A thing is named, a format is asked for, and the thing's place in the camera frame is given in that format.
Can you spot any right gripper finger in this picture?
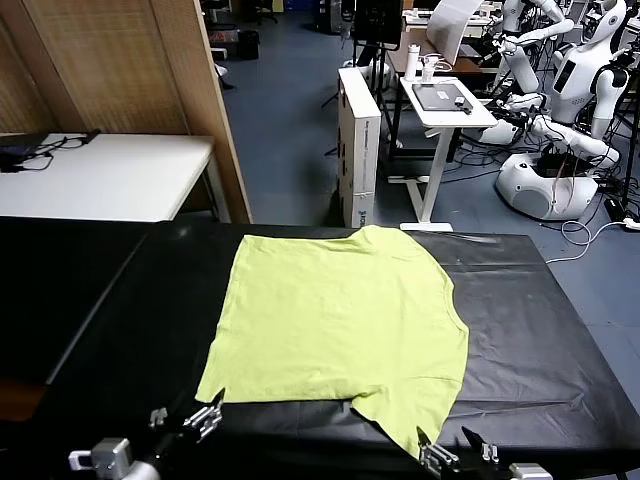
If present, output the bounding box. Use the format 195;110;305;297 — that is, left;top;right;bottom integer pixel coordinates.
460;425;501;462
415;425;461;470

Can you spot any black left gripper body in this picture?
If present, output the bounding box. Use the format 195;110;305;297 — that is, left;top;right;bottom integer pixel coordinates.
148;423;205;470

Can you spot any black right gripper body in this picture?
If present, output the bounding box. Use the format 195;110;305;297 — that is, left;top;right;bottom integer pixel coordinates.
438;456;512;480

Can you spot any yellow-green T-shirt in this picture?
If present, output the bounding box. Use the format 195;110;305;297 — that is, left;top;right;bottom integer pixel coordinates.
194;224;471;460

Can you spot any black table cover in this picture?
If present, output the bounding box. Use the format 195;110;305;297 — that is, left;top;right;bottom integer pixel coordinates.
0;215;156;386
0;222;640;480

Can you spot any white table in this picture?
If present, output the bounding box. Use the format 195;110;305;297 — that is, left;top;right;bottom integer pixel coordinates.
0;131;232;224

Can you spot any black power strip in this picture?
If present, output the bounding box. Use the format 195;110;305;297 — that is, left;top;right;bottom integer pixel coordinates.
604;197;640;226

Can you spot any tall white cardboard box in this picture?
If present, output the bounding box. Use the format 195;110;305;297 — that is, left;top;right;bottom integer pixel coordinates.
337;66;383;229

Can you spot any white standing desk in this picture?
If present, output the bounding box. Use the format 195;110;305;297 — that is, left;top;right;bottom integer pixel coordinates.
388;74;499;232

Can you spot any wooden partition screen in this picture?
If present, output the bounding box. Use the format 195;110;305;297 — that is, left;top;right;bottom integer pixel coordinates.
0;0;254;225

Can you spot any grey closed laptop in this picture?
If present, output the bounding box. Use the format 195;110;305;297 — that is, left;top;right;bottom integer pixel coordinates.
411;82;474;112

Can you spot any white wheeled humanoid robot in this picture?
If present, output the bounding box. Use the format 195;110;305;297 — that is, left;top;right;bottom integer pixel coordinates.
477;0;632;222

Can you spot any black bin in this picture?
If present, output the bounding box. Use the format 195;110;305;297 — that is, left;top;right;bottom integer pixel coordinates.
234;29;261;60

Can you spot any brown wooden desk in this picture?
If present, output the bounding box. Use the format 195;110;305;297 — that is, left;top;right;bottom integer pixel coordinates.
387;29;501;76

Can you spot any white bottle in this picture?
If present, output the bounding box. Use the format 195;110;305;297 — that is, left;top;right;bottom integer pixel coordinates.
403;43;421;81

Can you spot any white curved panel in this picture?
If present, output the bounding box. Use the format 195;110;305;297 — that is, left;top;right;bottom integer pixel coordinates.
427;0;484;66

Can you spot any black monitor on stand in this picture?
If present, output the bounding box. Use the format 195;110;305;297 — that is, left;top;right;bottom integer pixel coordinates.
352;0;404;161

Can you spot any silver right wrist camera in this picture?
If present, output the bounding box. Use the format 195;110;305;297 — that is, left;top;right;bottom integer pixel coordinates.
508;462;546;480

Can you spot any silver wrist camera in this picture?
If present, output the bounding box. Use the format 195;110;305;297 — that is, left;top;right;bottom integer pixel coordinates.
68;437;134;471
508;462;546;480

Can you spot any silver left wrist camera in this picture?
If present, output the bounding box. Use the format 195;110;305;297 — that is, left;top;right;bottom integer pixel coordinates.
68;437;134;471

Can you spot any white floor cable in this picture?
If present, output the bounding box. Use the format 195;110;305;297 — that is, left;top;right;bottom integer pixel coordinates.
544;217;631;265

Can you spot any black adapter with cable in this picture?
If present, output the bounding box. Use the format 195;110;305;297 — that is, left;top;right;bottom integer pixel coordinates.
19;128;102;172

